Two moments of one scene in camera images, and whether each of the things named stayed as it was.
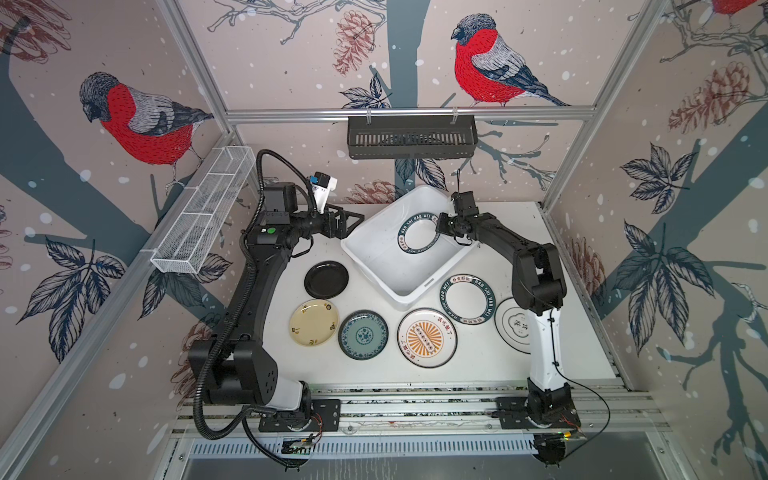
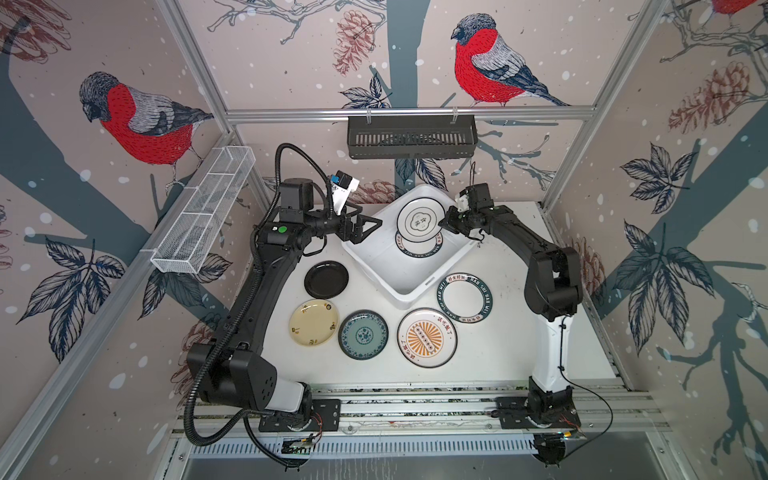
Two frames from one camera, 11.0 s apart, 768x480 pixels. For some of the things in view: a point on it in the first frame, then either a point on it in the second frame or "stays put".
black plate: (326, 279) stays put
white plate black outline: (514, 325) -> (418, 219)
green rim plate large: (467, 299) stays put
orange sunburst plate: (427, 337) stays put
